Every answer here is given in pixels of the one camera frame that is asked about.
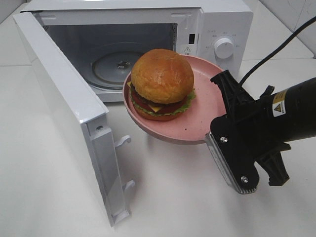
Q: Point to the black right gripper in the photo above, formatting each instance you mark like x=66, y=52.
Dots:
x=243, y=137

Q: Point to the pink plate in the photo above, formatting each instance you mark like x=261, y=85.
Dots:
x=191, y=127

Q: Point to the burger with lettuce and cheese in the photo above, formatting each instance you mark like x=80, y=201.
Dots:
x=162, y=85

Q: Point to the white microwave door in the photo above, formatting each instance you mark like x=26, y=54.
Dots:
x=79, y=115

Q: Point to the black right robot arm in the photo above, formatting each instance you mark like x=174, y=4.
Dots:
x=291, y=113

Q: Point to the upper white power knob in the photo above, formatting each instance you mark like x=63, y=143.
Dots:
x=223, y=47

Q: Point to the white microwave oven body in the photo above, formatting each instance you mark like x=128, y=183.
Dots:
x=86, y=30

